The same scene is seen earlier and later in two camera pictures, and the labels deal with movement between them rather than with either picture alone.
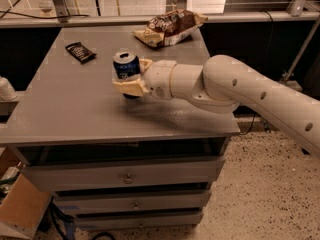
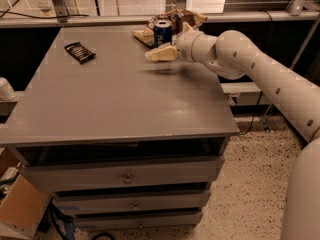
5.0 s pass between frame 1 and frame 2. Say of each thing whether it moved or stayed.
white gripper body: moved
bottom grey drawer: stayed
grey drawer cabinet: stayed
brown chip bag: stayed
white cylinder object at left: stayed
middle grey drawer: stayed
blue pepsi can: moved
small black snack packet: stayed
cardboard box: stayed
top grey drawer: stayed
